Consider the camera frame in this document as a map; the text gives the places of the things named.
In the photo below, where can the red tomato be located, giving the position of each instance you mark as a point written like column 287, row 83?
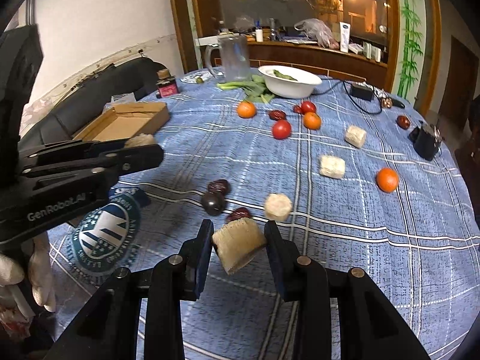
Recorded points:
column 308, row 107
column 281, row 129

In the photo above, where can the dark red jujube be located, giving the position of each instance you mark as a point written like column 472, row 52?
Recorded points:
column 237, row 214
column 220, row 186

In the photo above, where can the plastic bag on counter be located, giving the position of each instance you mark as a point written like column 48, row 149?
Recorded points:
column 317, row 30

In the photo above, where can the white tall box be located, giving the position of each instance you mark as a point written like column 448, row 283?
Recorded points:
column 345, row 29

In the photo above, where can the red tomato back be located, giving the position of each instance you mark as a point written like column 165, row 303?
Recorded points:
column 308, row 107

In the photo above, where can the blue plaid tablecloth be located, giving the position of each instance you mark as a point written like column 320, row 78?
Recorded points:
column 353, row 193

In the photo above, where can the dark plum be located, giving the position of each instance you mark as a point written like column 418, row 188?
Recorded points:
column 213, row 203

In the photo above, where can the dark red jar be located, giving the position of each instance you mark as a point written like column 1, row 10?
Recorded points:
column 166, row 84

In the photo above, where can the red jujube far right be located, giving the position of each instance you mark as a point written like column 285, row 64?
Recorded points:
column 403, row 122

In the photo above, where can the black power adapter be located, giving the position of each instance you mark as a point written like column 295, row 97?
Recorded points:
column 357, row 90

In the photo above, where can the black mug with spoon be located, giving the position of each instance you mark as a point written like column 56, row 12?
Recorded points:
column 426, row 140

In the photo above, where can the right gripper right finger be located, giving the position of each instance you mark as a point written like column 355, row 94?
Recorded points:
column 298, row 278

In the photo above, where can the orange tangerine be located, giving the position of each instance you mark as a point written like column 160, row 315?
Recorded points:
column 312, row 121
column 246, row 110
column 387, row 180

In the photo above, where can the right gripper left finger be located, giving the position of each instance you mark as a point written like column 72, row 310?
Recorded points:
column 179, row 277

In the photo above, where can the brown cardboard box tray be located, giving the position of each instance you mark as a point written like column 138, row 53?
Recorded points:
column 127, row 120

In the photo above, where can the dark red jujube upper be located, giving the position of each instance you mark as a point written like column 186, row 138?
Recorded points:
column 220, row 186

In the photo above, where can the clear glass pitcher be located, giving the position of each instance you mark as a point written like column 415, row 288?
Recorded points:
column 234, row 56

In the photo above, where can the white bowl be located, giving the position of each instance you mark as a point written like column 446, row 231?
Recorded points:
column 289, row 82

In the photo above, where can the wooden counter cabinet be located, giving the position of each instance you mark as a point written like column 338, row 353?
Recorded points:
column 320, row 61

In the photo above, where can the small red jujube by tomato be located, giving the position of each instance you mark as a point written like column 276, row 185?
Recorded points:
column 297, row 109

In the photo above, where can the clear plastic bag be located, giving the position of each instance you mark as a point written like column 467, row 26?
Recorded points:
column 123, row 98

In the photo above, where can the black leather sofa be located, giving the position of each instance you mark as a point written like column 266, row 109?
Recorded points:
column 137, row 76

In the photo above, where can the dark red jujube lower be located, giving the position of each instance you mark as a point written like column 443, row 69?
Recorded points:
column 237, row 214

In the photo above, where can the green leafy vegetable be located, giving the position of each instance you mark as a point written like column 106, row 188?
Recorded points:
column 255, row 89

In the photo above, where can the white gloved left hand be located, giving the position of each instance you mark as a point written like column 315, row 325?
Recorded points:
column 39, row 273

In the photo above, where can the red jujube centre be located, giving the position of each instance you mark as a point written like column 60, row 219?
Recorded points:
column 277, row 115

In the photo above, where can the red tomato front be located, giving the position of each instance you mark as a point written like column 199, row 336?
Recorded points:
column 281, row 129

